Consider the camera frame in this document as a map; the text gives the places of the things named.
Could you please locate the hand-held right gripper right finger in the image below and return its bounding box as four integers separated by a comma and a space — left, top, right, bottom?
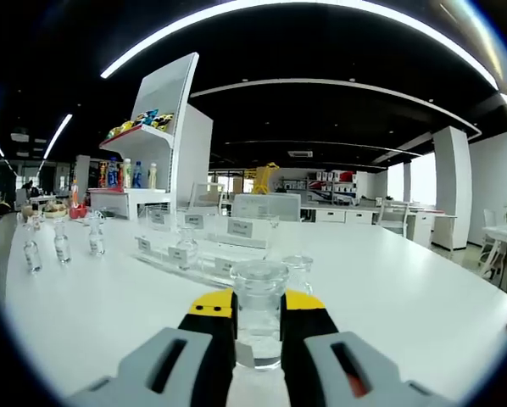
280, 289, 454, 407

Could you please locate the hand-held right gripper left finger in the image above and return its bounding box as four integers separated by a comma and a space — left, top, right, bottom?
66, 287, 237, 407

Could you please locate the clear acrylic reagent rack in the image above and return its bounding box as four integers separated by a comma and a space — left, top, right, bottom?
132, 202, 291, 293

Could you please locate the storage rack with white boxes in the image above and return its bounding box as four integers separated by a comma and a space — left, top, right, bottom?
278, 169, 359, 205

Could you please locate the white office desk row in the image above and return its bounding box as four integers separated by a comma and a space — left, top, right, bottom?
302, 203, 458, 251

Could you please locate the white desk divider panel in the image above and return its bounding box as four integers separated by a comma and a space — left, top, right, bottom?
231, 192, 303, 223

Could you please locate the white mesh office chair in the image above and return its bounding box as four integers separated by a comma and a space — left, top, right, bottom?
375, 200, 410, 238
189, 181, 226, 213

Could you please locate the row of drink bottles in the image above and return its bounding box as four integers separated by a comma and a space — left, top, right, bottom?
97, 156, 159, 190

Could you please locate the white display shelf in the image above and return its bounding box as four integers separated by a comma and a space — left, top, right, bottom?
86, 52, 215, 221

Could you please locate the woven basket with food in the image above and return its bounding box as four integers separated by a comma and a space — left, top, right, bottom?
41, 202, 68, 220

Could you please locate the white side table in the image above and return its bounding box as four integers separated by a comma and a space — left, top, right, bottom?
482, 224, 507, 281

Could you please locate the row of colourful snack packets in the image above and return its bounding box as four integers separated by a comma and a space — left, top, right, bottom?
104, 109, 175, 140

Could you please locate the long curved ceiling light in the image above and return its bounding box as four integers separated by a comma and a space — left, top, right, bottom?
100, 0, 500, 91

